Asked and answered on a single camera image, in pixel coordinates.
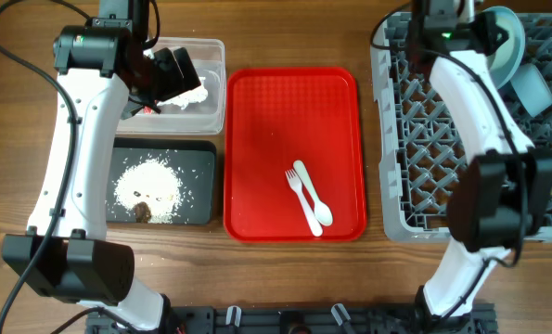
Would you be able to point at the white plastic spoon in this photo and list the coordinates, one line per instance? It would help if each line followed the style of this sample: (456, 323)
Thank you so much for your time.
(322, 212)

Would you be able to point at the white rice pile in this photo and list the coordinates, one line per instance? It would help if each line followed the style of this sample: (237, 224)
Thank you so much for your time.
(153, 181)

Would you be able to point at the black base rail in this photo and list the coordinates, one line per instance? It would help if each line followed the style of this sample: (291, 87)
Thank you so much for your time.
(392, 319)

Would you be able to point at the brown food chunk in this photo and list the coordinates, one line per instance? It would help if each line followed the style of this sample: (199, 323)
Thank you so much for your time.
(142, 213)

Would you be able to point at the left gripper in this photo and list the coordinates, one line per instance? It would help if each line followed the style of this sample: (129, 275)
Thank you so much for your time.
(174, 83)

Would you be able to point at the clear plastic bin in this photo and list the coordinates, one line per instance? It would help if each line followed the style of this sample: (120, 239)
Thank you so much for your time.
(205, 118)

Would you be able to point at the grey dishwasher rack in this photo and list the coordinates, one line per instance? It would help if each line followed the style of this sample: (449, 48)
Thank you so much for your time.
(422, 155)

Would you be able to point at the black plastic tray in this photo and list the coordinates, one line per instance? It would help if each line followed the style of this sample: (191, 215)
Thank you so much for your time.
(196, 157)

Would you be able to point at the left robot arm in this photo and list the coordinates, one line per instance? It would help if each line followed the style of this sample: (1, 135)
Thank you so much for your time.
(105, 71)

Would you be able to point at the white plastic fork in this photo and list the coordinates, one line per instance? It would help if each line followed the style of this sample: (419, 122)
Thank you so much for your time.
(295, 184)

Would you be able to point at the red serving tray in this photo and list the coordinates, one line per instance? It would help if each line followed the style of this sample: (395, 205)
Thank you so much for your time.
(275, 117)

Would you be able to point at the light blue plate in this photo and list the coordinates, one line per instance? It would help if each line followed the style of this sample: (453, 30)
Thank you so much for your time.
(505, 61)

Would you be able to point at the white tissue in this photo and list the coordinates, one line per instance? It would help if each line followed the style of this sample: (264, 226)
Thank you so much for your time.
(197, 95)

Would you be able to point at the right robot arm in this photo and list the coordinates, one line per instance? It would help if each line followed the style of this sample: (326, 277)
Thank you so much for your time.
(501, 198)

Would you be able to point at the light blue bowl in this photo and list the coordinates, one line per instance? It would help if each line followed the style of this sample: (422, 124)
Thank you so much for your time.
(531, 89)

